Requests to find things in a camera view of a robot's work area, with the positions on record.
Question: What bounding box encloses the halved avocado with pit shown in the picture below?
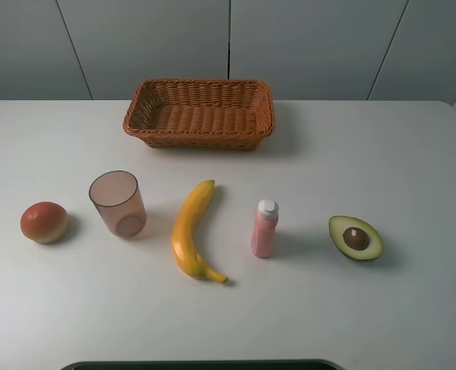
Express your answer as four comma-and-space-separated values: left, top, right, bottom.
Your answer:
329, 215, 383, 261

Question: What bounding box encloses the brown wicker basket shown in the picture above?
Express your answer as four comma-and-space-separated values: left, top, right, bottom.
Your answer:
123, 79, 275, 150

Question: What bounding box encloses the yellow banana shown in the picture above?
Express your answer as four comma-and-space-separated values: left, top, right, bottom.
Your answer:
172, 180, 228, 284

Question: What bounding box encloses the pink bottle with white cap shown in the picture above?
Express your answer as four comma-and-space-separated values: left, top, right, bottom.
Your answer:
251, 200, 279, 258

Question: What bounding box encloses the translucent brown plastic cup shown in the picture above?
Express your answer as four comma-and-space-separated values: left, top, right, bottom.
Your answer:
89, 170, 147, 239

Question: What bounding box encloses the red orange round fruit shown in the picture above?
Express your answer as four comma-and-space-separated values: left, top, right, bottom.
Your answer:
20, 202, 69, 244

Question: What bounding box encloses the dark tray edge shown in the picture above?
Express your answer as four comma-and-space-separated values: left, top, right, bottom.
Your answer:
64, 359, 341, 370

